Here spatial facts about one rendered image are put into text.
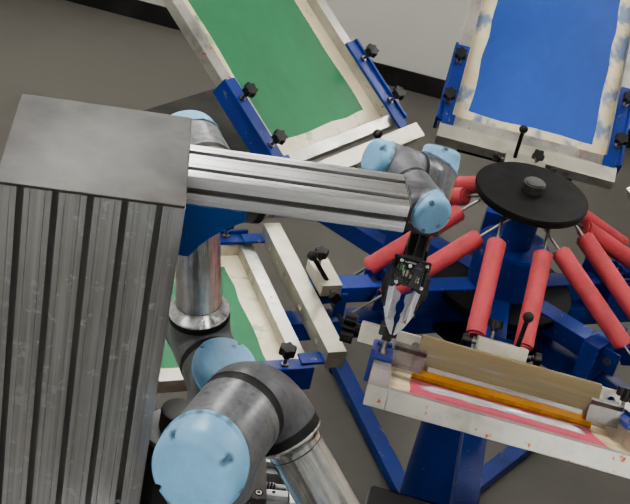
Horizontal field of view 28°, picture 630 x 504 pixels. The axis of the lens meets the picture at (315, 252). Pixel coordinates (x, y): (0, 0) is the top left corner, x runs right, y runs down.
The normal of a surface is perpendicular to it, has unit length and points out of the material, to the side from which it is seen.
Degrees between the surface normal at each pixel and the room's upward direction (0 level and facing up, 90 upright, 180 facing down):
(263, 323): 0
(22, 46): 0
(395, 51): 90
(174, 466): 82
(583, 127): 32
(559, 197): 0
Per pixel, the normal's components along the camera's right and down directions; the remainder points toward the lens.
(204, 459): -0.36, 0.34
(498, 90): 0.05, -0.42
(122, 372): 0.04, 0.56
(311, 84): 0.55, -0.44
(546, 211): 0.18, -0.82
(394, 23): -0.20, 0.51
